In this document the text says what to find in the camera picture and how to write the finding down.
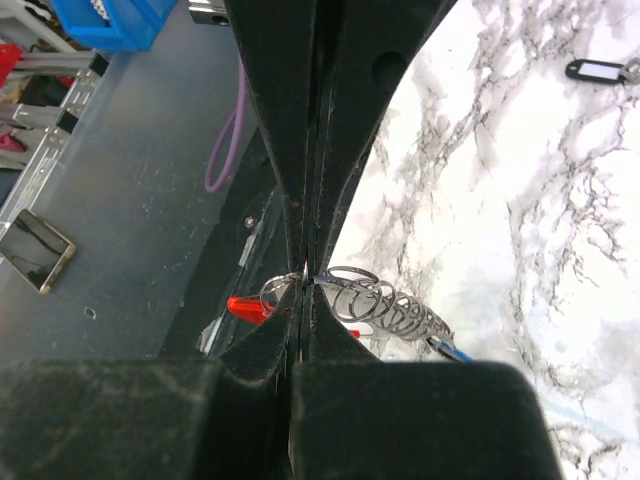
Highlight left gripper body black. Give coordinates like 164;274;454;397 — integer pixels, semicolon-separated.
188;0;230;25

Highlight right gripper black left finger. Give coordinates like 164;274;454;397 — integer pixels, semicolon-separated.
1;287;301;479

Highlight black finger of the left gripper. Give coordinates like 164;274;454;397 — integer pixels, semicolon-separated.
307;1;454;274
225;0;315;271

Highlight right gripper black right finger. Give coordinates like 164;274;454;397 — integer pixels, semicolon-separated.
287;285;560;479

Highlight red-handled metal keyring tool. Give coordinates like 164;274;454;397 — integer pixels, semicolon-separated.
227;295;361;339

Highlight chain of silver split rings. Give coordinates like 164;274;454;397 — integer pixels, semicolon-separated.
259;264;454;342

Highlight blue plastic bin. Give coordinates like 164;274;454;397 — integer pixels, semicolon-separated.
52;0;177;52

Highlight smartphone on floor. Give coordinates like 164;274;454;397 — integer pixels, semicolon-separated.
1;209;76;295

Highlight aluminium frame rails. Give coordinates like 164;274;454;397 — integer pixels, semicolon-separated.
1;51;109;226

